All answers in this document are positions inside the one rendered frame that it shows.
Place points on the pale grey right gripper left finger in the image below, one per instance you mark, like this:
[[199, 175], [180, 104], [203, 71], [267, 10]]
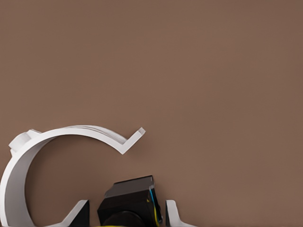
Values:
[[80, 212]]

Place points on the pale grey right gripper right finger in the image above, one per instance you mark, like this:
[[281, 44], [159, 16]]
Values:
[[172, 214]]

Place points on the yellow button with black base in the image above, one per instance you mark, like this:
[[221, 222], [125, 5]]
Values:
[[127, 198]]

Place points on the white curved bracket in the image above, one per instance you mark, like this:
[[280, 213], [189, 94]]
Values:
[[14, 177]]

